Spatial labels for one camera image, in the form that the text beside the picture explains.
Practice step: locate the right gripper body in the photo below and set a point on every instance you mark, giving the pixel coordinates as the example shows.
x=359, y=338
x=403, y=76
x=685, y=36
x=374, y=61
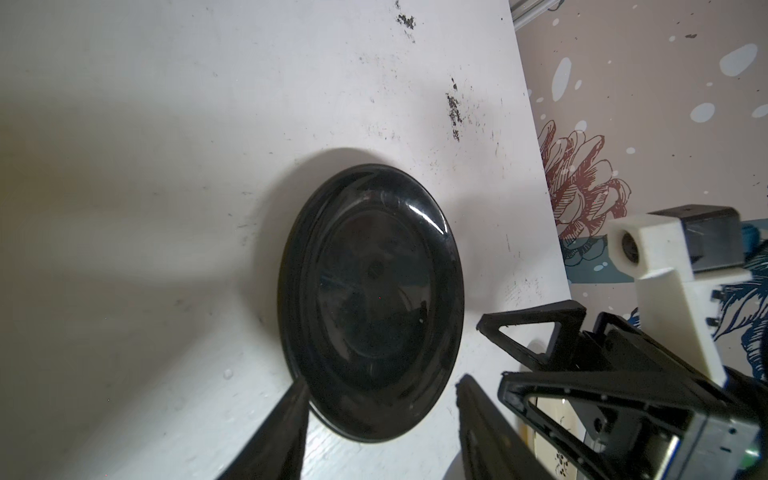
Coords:
x=733, y=441

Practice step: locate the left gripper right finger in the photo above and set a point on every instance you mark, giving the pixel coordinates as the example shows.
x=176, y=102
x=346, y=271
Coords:
x=491, y=448

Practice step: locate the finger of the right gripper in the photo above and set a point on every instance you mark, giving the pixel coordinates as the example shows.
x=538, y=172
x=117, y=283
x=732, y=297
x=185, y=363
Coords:
x=542, y=338
x=609, y=425

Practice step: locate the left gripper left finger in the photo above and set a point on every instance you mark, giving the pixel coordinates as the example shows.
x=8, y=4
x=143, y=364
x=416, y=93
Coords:
x=276, y=450

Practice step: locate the cream plate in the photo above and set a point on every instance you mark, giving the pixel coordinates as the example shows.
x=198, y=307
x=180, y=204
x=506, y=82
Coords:
x=561, y=411

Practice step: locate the black plate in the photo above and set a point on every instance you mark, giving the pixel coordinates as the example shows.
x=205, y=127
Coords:
x=371, y=302

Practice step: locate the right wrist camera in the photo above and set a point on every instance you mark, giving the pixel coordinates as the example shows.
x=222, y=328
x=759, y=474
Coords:
x=680, y=259

